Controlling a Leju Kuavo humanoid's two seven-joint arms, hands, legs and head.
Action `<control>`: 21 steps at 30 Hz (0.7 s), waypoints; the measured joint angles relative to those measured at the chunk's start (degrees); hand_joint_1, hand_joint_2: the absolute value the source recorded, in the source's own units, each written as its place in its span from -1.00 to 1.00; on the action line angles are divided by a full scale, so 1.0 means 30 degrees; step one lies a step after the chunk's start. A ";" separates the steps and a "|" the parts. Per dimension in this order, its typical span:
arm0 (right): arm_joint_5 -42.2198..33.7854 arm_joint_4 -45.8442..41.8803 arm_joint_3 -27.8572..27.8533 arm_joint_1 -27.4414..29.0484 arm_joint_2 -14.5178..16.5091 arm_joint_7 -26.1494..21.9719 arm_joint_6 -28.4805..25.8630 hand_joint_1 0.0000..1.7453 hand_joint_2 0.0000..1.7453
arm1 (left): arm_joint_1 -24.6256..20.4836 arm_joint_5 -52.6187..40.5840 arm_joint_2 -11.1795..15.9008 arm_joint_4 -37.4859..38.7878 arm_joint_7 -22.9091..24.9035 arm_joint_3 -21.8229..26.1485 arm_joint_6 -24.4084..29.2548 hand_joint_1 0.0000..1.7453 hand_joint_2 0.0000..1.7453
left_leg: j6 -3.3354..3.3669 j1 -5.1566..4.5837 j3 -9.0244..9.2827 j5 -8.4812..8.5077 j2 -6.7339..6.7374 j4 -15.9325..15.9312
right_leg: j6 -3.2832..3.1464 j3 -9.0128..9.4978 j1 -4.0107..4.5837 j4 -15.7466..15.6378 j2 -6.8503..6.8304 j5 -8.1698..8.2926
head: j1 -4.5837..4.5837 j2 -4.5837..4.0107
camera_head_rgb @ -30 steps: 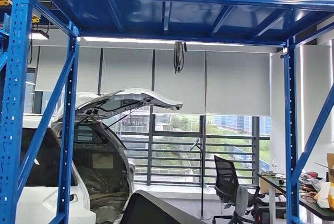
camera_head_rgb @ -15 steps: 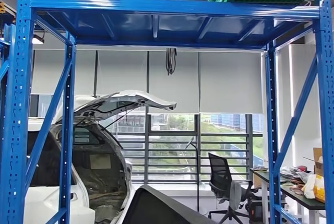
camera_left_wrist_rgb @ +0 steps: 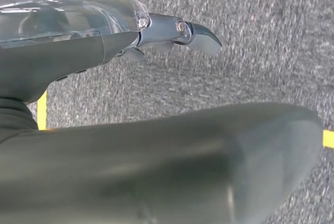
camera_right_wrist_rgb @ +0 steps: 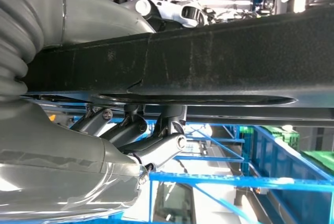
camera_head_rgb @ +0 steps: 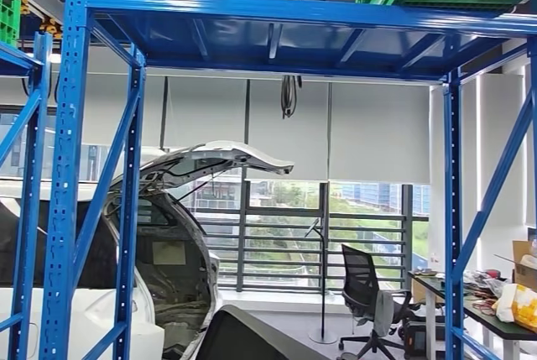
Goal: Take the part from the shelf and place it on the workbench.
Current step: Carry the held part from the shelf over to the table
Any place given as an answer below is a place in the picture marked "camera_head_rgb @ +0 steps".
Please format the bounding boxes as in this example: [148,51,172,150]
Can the grey roller blind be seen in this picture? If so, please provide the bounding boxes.
[250,79,328,184]
[167,76,247,150]
[331,81,431,185]
[50,74,164,150]

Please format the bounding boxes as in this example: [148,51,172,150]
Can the grey metal window railing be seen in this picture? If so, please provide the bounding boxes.
[180,180,429,295]

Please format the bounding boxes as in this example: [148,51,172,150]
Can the black floor lamp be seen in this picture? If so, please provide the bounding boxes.
[305,218,339,346]

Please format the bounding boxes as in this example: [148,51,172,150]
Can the black mesh office chair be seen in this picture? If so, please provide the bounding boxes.
[338,243,414,360]

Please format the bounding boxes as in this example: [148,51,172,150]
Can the grey cloth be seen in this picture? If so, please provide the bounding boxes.
[373,290,395,337]

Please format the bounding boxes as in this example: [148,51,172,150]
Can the black equipment case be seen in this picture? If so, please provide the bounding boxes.
[402,319,446,357]

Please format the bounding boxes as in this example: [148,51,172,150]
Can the white car body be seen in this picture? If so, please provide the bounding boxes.
[0,140,294,360]

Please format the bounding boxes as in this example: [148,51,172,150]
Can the green top desk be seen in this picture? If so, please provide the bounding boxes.
[409,271,537,360]

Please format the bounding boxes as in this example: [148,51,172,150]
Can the brown cardboard box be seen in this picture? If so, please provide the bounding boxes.
[511,239,537,292]

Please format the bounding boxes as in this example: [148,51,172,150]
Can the yellow white plastic bag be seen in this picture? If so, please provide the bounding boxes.
[492,283,537,333]

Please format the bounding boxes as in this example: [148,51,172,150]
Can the hanging black cable loop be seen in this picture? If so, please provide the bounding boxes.
[280,75,302,120]

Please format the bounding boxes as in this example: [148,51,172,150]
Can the tangle of coloured cables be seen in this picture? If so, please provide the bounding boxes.
[463,271,500,317]

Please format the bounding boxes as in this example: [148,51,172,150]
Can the yellow cable trolley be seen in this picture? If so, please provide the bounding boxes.
[39,15,64,40]

